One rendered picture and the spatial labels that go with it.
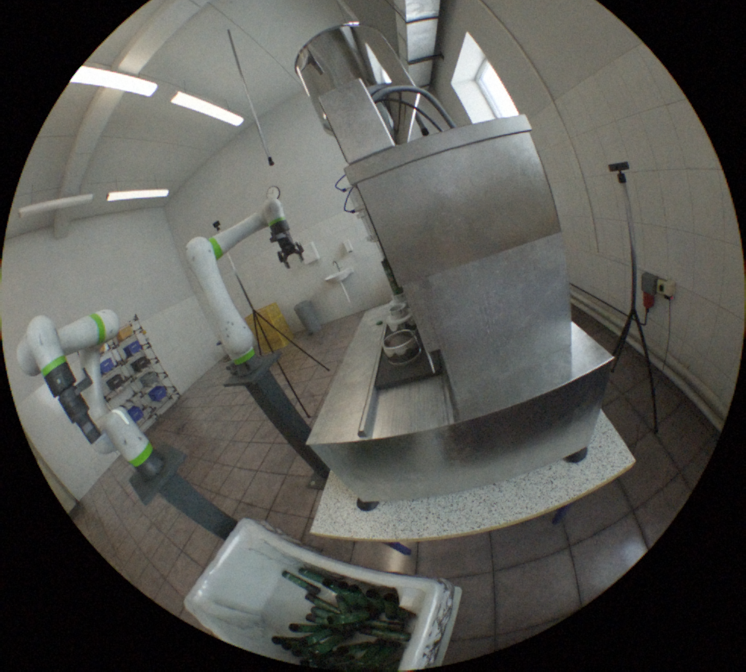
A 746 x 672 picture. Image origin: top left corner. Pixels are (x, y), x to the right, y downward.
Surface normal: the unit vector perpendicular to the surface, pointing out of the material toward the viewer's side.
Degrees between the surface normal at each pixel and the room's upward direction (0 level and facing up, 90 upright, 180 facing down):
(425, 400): 0
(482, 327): 90
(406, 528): 0
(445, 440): 90
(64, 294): 90
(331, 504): 0
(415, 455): 90
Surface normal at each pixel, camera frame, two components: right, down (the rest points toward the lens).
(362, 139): -0.14, 0.32
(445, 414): -0.37, -0.89
